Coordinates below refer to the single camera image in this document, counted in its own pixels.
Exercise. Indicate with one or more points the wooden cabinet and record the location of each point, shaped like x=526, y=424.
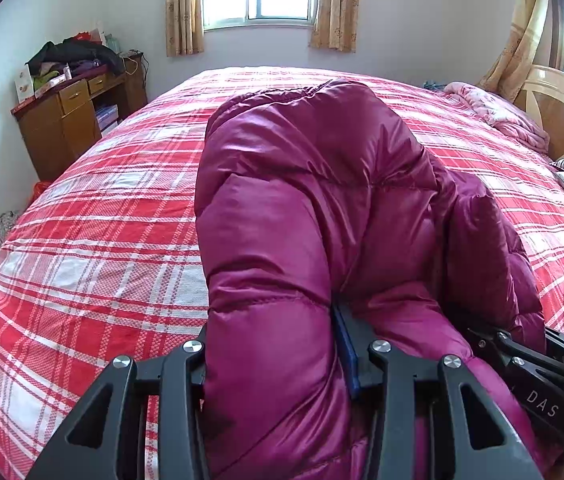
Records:
x=56, y=135

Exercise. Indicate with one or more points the stack of books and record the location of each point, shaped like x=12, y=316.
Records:
x=107, y=119

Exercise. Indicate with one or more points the pink quilt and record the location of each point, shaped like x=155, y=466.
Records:
x=504, y=112

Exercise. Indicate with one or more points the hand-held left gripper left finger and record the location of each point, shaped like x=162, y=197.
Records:
x=189, y=370

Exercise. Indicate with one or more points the magenta down jacket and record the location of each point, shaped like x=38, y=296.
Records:
x=312, y=220

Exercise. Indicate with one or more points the red plastic bag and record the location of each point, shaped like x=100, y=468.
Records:
x=40, y=193

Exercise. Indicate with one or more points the red plaid bed sheet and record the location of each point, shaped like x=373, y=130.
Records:
x=111, y=240

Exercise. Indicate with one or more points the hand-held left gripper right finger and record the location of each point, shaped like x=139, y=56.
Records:
x=348, y=360

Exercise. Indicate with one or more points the grey woven bundle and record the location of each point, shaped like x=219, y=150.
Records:
x=6, y=230

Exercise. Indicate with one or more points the blue cloth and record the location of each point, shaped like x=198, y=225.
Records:
x=434, y=85

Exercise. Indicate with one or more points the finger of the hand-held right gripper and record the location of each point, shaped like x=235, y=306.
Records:
x=527, y=355

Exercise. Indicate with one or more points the white carton box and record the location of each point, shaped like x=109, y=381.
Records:
x=24, y=84

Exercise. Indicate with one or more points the pink flat box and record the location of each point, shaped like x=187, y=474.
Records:
x=50, y=87

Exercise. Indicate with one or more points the long beige curtain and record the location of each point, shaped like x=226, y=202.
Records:
x=519, y=45

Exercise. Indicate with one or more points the beige patterned curtain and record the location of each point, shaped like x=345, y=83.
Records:
x=336, y=7
x=184, y=7

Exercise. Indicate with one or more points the dark clothes pile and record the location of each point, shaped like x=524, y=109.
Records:
x=74, y=57

